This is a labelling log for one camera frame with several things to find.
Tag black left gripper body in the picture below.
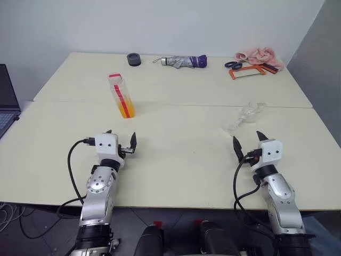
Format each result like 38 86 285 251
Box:
118 143 134 161

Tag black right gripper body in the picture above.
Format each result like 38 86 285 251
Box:
242 149 263 169

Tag clear glass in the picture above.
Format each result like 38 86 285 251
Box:
222 101 267 135

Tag orange juice bottle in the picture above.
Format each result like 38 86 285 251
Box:
109 78 137 119

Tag pink crumpled cloth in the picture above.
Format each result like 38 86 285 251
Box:
234 47 285 70

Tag dark rounded shape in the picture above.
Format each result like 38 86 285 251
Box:
133 223 166 256
198 220 242 256

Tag folded silver purple umbrella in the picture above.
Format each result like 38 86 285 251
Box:
152 54 208 69

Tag dark laptop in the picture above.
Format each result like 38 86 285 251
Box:
0 63 21 139

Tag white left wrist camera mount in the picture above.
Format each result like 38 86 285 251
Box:
95 133 126 168

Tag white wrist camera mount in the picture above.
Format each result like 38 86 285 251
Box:
95 133 126 168
251 139 283 171

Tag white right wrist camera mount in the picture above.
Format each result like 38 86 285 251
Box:
251 139 283 171

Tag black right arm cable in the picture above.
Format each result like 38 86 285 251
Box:
233 150 278 241

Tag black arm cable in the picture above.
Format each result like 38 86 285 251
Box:
55 136 96 218
233 150 278 241

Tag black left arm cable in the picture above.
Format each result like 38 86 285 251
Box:
55 136 96 218

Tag orange hacksaw with black handle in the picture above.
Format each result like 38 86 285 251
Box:
228 63 279 80

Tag dark blue handled scissors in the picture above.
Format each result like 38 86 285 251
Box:
225 60 247 69

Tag thin black floor cable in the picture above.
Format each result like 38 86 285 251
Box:
20 206 70 239

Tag white floor cable bundle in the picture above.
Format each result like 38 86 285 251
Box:
0 202 21 230

